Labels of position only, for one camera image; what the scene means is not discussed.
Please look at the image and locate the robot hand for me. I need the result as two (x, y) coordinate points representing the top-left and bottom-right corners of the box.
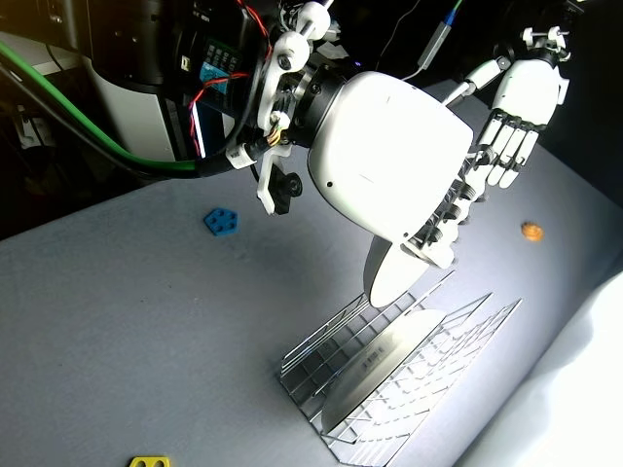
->
(308, 71), (489, 270)
(441, 55), (571, 191)

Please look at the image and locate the white plate with dark scuff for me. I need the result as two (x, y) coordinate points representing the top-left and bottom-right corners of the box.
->
(362, 233), (433, 309)

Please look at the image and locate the white round plate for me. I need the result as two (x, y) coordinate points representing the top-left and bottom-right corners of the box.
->
(320, 309), (448, 433)

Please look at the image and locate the blue pentagon block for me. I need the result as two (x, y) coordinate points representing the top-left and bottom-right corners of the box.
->
(202, 207), (240, 238)

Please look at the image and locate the white metal cabinet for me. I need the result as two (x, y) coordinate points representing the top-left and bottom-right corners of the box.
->
(90, 72), (236, 162)

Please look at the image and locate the grey cable adapter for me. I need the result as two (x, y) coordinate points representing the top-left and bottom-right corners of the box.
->
(417, 23), (453, 70)

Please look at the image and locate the silver wire dish rack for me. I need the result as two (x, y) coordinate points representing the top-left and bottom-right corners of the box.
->
(277, 269), (524, 463)

